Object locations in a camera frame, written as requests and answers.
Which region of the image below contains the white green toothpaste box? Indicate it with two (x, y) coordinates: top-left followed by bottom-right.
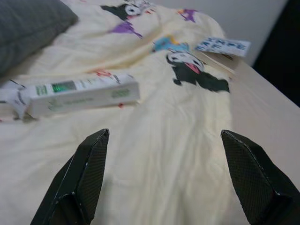
(27, 72), (141, 118)

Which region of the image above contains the crumpled white printed paper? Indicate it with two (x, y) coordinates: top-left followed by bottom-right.
(0, 79), (32, 121)

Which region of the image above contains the cream cartoon print quilt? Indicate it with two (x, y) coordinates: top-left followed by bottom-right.
(0, 0), (237, 225)

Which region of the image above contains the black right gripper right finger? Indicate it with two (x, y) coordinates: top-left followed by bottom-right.
(221, 129), (300, 225)

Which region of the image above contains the white book blue lettering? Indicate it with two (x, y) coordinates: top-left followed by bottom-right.
(194, 36), (251, 78)

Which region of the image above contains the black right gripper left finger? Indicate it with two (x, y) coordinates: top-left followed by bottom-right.
(30, 128), (110, 225)

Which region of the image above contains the grey pillow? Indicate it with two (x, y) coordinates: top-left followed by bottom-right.
(0, 0), (79, 78)

